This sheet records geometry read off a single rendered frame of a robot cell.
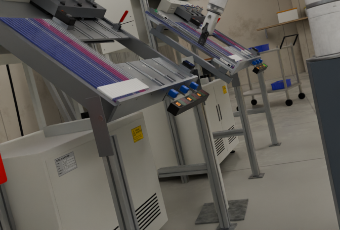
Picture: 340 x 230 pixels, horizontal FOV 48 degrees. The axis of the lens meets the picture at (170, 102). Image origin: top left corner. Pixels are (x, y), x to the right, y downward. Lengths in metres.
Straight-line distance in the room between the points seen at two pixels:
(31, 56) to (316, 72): 0.93
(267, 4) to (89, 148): 8.64
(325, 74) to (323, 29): 0.16
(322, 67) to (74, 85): 0.82
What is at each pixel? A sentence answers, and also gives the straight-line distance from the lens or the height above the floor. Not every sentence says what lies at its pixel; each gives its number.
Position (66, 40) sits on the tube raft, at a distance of 1.41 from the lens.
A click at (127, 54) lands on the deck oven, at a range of 5.39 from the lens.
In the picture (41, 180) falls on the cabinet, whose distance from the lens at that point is 1.34.
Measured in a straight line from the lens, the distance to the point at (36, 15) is 1.58.
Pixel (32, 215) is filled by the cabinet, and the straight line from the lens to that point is 1.42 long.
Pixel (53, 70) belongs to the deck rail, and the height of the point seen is 0.86.
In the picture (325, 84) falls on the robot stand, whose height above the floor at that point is 0.62.
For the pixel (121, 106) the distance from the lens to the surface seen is 1.14.
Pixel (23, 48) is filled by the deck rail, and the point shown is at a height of 0.95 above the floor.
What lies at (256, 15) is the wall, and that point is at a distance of 9.83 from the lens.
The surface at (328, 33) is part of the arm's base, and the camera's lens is 1.44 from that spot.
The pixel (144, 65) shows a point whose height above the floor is 0.82.
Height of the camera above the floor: 0.79
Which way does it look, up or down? 5 degrees down
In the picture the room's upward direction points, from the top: 13 degrees counter-clockwise
